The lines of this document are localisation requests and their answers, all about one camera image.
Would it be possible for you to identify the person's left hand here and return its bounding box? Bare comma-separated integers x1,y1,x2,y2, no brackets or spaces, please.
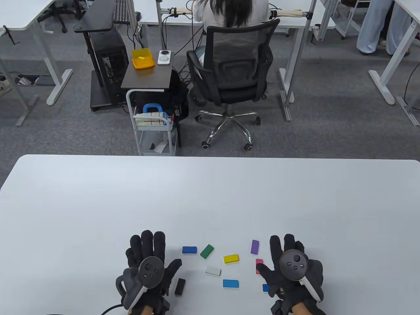
115,230,182,309

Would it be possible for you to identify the person's right hand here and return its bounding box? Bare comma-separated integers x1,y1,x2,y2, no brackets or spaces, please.
256,234,325,309

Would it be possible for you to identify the black rolling stand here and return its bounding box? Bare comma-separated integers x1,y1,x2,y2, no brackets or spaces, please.
73,0,129,112

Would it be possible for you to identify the black white handheld controller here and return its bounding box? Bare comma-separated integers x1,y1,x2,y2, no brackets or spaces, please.
279,250,323,303
115,257,165,309

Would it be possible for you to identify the white utility cart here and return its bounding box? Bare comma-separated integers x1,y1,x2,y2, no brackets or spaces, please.
126,89,179,157

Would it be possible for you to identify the black backpack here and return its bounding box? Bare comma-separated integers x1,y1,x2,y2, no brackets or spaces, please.
135,69,190,122

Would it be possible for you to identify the brown side table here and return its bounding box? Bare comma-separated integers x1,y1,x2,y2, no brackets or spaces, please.
121,54,173,91

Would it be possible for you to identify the black mesh office chair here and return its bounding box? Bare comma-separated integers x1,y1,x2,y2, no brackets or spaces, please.
186,19,281,151

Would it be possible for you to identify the yellow orange plastic container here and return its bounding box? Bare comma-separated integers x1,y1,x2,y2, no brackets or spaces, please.
131,48,155,70

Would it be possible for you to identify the black computer tower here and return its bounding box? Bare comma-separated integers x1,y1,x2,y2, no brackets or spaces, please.
90,31,129,102

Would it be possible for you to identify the floor socket box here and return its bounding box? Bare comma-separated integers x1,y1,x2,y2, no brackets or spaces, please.
15,75,56,86

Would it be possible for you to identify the white desk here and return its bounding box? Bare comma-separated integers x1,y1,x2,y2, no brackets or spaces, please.
368,0,420,105
0,0,73,106
130,0,337,105

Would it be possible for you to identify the black keyboard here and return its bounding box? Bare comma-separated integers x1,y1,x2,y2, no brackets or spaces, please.
113,0,131,24

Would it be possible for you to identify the black swivel chair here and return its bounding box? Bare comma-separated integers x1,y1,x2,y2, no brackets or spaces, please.
38,0,87,33

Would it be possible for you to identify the black cable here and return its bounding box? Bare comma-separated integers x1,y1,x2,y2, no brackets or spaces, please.
43,304,132,315

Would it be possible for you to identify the beige bag with blue handle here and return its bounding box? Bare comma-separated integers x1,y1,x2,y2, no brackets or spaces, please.
134,103,174,127

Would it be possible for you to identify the grey metal frame leg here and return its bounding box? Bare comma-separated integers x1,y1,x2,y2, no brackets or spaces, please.
396,96,420,126
0,56,40,127

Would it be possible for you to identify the aluminium frame post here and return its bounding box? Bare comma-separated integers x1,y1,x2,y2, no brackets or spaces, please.
155,0,166,50
280,0,318,122

